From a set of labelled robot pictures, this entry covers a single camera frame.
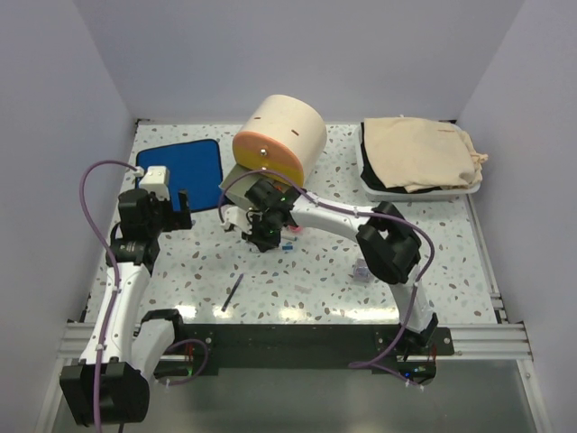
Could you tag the white tray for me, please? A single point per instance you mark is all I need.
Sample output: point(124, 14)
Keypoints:
point(400, 195)

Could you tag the grey bottom drawer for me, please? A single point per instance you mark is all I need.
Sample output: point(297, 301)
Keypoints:
point(236, 189)

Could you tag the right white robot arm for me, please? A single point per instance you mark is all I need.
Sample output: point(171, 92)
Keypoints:
point(395, 251)

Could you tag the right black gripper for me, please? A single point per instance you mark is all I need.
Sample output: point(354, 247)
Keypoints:
point(261, 243)

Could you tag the clear box of clips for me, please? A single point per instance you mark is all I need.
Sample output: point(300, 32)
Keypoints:
point(361, 271)

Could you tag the beige cloth bag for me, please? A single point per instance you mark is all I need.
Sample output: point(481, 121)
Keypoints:
point(414, 153)

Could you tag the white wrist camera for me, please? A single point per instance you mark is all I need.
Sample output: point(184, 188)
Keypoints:
point(156, 181)
point(235, 219)

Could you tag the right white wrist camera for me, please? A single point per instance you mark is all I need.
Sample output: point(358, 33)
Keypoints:
point(235, 219)

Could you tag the blue cloth mat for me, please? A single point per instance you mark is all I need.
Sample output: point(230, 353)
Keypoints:
point(195, 167)

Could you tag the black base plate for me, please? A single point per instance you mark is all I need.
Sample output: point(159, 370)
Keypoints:
point(318, 346)

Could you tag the dark purple pen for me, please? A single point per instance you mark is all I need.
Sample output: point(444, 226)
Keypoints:
point(232, 292)

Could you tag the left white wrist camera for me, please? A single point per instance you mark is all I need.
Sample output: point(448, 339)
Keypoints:
point(156, 181)

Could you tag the black cloth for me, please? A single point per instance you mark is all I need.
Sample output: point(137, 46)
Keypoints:
point(370, 178)

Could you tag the beige round drawer cabinet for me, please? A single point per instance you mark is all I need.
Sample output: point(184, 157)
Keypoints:
point(284, 136)

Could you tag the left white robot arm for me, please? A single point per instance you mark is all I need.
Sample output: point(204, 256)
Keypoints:
point(110, 383)

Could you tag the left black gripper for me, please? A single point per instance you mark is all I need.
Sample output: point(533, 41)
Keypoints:
point(178, 220)

